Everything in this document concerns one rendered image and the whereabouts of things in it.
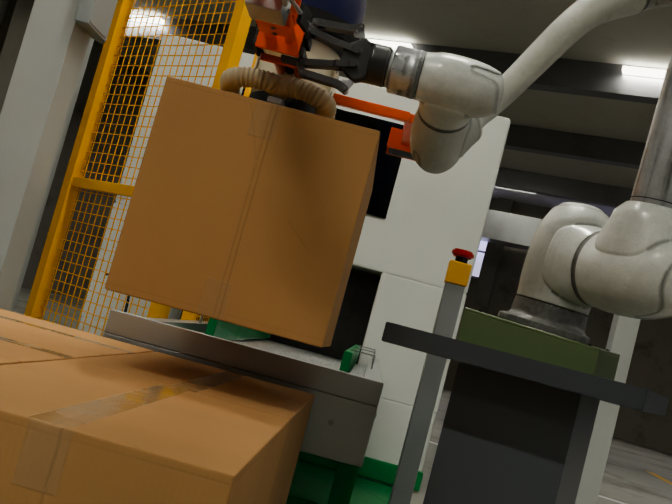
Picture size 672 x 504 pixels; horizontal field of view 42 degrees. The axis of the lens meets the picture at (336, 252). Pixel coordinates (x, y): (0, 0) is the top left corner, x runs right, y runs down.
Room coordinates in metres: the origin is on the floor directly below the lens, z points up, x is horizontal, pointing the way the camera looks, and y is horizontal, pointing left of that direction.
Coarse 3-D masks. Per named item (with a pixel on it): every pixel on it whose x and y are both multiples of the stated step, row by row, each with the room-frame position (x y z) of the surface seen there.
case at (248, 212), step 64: (192, 128) 1.57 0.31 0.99; (256, 128) 1.57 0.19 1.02; (320, 128) 1.56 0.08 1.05; (192, 192) 1.57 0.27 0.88; (256, 192) 1.56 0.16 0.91; (320, 192) 1.56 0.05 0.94; (128, 256) 1.57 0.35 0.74; (192, 256) 1.56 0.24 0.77; (256, 256) 1.56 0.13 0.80; (320, 256) 1.56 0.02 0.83; (256, 320) 1.56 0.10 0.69; (320, 320) 1.55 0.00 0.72
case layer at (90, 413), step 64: (0, 320) 1.88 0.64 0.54; (0, 384) 1.09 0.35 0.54; (64, 384) 1.23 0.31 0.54; (128, 384) 1.41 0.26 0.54; (192, 384) 1.64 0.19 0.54; (256, 384) 1.98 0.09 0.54; (0, 448) 0.94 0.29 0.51; (64, 448) 0.94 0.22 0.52; (128, 448) 0.93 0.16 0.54; (192, 448) 1.01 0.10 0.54; (256, 448) 1.13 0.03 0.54
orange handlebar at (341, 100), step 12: (264, 24) 1.50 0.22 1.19; (288, 24) 1.49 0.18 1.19; (288, 36) 1.53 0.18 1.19; (336, 96) 1.90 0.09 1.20; (360, 108) 1.90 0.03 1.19; (372, 108) 1.90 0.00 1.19; (384, 108) 1.90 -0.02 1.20; (408, 120) 1.89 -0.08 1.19; (408, 132) 1.99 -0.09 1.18; (408, 144) 2.11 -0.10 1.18
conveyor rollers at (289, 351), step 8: (248, 344) 3.51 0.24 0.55; (256, 344) 3.68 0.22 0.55; (264, 344) 3.86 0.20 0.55; (272, 344) 4.05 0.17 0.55; (280, 344) 4.31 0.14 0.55; (280, 352) 3.58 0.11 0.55; (288, 352) 3.76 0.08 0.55; (296, 352) 3.94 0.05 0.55; (304, 352) 4.12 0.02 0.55; (312, 352) 4.39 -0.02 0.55; (304, 360) 3.41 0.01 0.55; (312, 360) 3.58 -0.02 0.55; (320, 360) 3.76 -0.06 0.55; (328, 360) 4.02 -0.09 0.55; (336, 360) 4.20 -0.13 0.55; (336, 368) 3.48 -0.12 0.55; (352, 368) 3.84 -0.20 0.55; (360, 368) 4.02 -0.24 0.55
